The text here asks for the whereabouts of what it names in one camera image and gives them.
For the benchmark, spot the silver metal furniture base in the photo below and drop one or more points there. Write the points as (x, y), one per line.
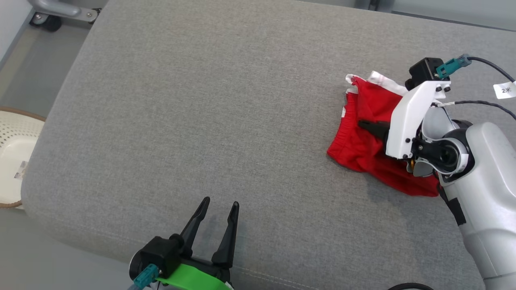
(60, 8)

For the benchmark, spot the red jersey white striped sleeves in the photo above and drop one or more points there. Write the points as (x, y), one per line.
(363, 149)

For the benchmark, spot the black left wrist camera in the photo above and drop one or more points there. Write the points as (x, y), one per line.
(159, 251)

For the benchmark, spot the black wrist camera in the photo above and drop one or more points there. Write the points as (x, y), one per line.
(159, 251)
(421, 72)

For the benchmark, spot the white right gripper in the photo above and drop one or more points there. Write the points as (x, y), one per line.
(407, 121)

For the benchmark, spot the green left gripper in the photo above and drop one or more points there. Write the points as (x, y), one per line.
(201, 280)

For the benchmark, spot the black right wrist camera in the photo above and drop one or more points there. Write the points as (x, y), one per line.
(421, 72)

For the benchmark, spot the white perforated laundry basket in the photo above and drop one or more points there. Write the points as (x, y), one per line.
(16, 133)

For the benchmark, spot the black caster wheel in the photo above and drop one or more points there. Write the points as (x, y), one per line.
(51, 23)

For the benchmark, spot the grey fabric sofa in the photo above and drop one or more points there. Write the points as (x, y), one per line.
(221, 121)

